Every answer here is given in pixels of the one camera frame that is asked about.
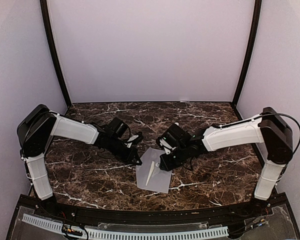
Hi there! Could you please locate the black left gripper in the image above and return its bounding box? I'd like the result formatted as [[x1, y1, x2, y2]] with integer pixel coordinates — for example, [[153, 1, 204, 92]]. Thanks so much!
[[107, 137, 142, 166]]

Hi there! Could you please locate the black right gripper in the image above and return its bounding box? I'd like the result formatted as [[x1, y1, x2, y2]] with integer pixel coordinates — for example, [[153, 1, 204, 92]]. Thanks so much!
[[159, 144, 190, 172]]

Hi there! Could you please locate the cream lined letter paper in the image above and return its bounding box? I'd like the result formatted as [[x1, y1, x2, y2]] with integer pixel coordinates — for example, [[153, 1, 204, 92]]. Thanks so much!
[[145, 161, 156, 186]]

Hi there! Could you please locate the grey paper envelope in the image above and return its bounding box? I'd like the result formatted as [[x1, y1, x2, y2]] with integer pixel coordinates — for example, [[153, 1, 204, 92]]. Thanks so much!
[[135, 147, 172, 194]]

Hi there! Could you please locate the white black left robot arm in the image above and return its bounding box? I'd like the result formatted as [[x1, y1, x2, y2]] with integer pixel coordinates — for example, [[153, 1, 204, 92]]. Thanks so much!
[[16, 104, 144, 218]]

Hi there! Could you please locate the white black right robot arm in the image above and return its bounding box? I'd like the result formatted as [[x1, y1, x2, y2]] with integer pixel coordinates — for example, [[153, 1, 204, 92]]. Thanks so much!
[[156, 107, 300, 217]]

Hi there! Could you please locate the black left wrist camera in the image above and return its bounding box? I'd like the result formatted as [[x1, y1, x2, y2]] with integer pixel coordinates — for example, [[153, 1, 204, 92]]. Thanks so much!
[[123, 131, 144, 148]]

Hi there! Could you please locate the black front frame rail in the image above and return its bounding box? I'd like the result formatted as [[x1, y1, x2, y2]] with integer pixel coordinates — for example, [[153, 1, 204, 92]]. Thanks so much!
[[25, 197, 273, 226]]

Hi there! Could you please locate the white slotted cable duct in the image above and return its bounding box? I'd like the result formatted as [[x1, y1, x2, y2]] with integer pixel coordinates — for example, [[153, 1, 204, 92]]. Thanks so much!
[[22, 213, 229, 240]]

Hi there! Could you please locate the black left corner post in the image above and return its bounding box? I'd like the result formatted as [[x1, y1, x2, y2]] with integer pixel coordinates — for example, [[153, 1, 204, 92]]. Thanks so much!
[[39, 0, 72, 108]]

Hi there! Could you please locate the black corner post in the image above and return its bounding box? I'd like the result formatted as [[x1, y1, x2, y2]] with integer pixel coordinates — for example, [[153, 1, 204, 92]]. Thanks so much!
[[231, 0, 262, 109], [39, 0, 72, 108]]

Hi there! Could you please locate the black right corner post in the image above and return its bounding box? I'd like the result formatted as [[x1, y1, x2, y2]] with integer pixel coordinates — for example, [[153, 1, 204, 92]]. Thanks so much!
[[231, 0, 262, 109]]

